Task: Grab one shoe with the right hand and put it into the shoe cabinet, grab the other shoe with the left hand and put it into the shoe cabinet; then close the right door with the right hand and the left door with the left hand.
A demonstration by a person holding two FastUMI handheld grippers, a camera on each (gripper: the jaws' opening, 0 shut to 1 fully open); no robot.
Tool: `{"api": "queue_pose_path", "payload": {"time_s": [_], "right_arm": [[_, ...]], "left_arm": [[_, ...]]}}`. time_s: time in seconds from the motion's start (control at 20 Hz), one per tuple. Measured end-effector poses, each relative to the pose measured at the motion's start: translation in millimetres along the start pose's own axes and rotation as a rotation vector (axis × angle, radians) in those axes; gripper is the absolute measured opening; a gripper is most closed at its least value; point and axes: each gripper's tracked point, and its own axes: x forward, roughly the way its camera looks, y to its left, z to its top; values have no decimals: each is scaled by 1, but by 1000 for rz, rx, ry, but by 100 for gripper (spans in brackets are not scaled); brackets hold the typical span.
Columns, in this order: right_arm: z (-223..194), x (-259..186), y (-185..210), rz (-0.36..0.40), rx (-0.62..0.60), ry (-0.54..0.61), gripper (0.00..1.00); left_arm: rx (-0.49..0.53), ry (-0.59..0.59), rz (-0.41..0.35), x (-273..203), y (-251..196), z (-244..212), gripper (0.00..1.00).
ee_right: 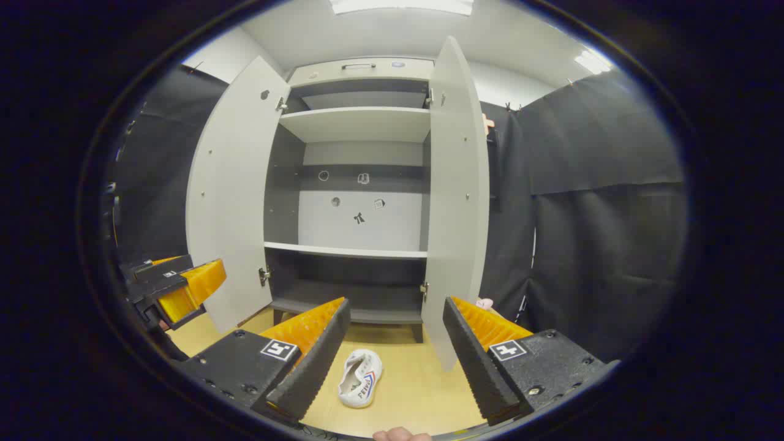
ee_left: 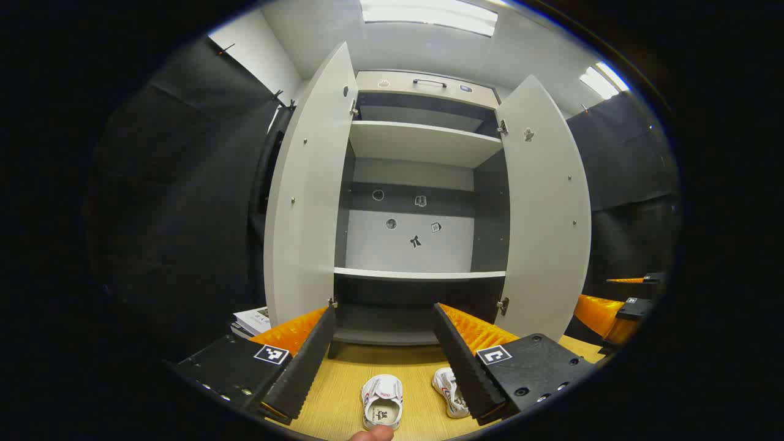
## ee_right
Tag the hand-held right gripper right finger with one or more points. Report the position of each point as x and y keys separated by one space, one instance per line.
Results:
x=478 y=361

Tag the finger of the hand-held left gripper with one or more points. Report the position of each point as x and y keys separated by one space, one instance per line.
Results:
x=196 y=288
x=159 y=269

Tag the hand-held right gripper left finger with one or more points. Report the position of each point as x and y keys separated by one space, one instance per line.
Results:
x=318 y=361

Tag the white canvas shoe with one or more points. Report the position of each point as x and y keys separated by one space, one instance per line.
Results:
x=358 y=380

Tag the grey shoe cabinet door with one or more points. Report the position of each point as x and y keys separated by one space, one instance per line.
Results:
x=236 y=202
x=456 y=202

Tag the grey shoe cabinet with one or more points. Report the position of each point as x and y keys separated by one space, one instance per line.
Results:
x=361 y=125

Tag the pink green plush toy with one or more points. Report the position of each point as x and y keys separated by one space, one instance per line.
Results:
x=485 y=304

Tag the small ceiling light panel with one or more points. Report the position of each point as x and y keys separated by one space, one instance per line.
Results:
x=593 y=61

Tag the long ceiling light panel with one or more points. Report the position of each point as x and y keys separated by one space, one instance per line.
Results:
x=401 y=5

